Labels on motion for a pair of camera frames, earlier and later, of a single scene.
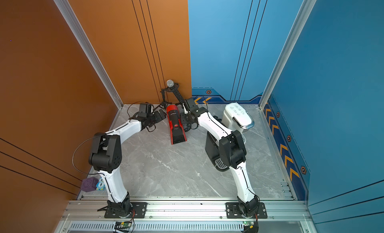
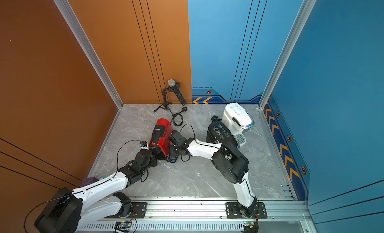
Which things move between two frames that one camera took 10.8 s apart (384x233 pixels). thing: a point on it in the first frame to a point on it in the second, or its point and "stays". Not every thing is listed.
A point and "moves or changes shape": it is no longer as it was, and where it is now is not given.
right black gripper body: x=185 y=118 to x=174 y=150
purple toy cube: x=89 y=184 stays
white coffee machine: x=236 y=118 stays
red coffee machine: x=177 y=134 moves or changes shape
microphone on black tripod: x=171 y=85 stays
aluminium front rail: x=184 y=211 stays
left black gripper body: x=156 y=118 to x=153 y=162
